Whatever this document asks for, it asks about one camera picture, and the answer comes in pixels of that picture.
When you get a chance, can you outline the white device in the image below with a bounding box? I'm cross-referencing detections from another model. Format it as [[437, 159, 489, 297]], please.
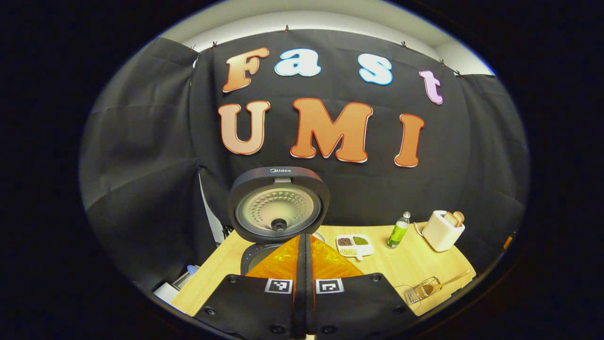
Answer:
[[153, 272, 194, 303]]

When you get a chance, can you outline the white toaster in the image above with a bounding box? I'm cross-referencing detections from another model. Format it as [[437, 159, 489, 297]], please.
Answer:
[[421, 210, 466, 252]]

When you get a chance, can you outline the white divided grain dish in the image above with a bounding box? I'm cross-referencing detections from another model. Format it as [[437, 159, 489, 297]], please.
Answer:
[[336, 235, 375, 261]]

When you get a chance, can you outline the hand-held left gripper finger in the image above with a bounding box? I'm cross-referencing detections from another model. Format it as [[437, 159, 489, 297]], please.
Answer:
[[307, 235, 419, 340], [193, 235, 307, 340]]

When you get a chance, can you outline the wooden spoon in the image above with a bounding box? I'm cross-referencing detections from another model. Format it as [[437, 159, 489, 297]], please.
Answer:
[[418, 269, 471, 298]]

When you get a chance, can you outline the green drink bottle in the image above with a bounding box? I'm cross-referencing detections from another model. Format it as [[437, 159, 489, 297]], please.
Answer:
[[386, 211, 411, 249]]

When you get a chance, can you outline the black rice cooker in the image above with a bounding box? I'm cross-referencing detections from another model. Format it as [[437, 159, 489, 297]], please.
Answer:
[[228, 166, 331, 277]]

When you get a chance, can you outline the black backdrop cloth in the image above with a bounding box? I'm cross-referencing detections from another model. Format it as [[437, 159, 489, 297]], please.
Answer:
[[79, 29, 530, 293]]

